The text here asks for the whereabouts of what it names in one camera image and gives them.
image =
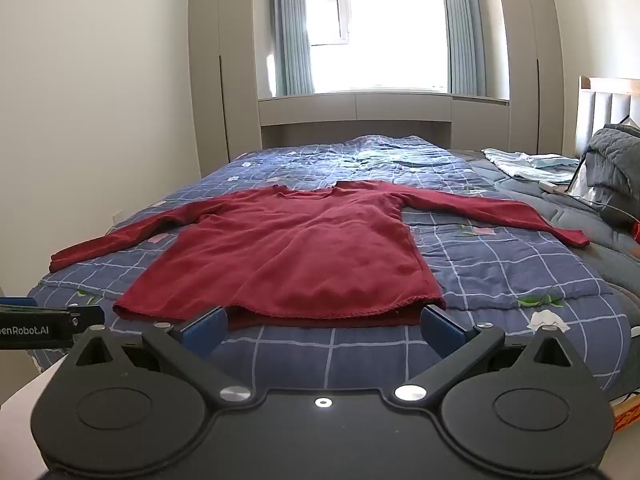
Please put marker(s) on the beige window seat cabinet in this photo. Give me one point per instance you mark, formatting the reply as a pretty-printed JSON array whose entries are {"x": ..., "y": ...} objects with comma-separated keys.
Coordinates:
[{"x": 350, "y": 107}]

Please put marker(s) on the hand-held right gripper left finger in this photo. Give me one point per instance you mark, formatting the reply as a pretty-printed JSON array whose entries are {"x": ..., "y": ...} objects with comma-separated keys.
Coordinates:
[{"x": 205, "y": 334}]

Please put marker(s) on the beige wardrobe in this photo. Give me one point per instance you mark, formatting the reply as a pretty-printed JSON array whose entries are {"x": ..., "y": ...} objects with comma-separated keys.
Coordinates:
[
  {"x": 530, "y": 60},
  {"x": 220, "y": 60}
]

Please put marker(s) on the grey quilted bedspread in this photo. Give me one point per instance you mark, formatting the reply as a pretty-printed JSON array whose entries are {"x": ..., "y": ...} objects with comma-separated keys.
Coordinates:
[{"x": 600, "y": 255}]

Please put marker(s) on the red long-sleeved sweater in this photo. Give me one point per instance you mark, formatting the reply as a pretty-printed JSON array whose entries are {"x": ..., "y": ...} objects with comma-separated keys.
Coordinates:
[{"x": 300, "y": 250}]

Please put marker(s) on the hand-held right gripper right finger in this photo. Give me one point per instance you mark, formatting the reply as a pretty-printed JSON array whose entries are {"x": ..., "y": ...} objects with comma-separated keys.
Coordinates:
[{"x": 442, "y": 332}]

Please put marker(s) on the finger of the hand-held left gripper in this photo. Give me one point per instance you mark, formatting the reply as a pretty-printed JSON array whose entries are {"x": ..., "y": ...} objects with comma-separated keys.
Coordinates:
[
  {"x": 20, "y": 302},
  {"x": 90, "y": 315}
]

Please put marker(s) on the dark grey bundled duvet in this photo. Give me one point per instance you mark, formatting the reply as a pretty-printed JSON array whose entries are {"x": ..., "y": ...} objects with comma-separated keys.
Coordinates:
[{"x": 615, "y": 155}]

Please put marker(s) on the blue checked floral quilt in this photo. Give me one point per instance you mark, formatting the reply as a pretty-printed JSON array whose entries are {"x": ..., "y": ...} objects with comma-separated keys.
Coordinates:
[{"x": 500, "y": 260}]

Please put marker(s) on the grey padded headboard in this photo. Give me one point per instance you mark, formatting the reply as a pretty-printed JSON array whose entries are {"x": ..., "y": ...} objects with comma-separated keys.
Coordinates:
[{"x": 605, "y": 105}]

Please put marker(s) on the orange box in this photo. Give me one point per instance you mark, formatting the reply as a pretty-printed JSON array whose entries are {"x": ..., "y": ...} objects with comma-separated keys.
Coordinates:
[{"x": 627, "y": 412}]

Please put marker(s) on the blue curtain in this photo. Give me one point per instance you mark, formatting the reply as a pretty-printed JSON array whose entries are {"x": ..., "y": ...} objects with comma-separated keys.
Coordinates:
[
  {"x": 465, "y": 35},
  {"x": 292, "y": 35}
]

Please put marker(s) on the window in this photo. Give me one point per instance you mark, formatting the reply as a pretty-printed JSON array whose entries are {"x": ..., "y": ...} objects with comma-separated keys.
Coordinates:
[{"x": 385, "y": 25}]

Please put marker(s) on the light blue striped cloth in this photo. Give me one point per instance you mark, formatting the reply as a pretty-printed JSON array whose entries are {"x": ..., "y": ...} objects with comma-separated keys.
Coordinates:
[{"x": 520, "y": 162}]

